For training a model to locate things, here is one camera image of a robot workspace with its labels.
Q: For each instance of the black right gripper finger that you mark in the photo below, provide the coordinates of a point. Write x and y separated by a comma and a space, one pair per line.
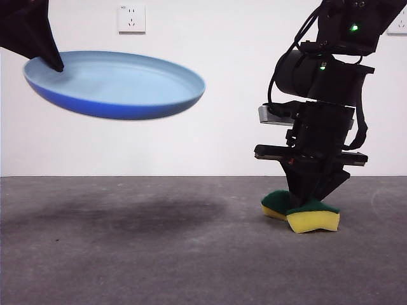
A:
302, 181
332, 179

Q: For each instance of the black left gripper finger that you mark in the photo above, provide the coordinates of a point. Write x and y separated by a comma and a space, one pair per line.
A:
28, 28

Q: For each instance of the yellow sponge with green pad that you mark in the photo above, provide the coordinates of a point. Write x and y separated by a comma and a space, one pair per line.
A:
313, 222

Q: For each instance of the light blue round plate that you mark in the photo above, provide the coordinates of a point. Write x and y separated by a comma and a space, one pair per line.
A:
121, 85

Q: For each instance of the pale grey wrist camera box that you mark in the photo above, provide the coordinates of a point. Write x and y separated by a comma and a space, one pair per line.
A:
273, 120

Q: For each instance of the white wall socket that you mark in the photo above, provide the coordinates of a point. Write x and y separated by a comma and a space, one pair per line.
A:
132, 19
400, 29

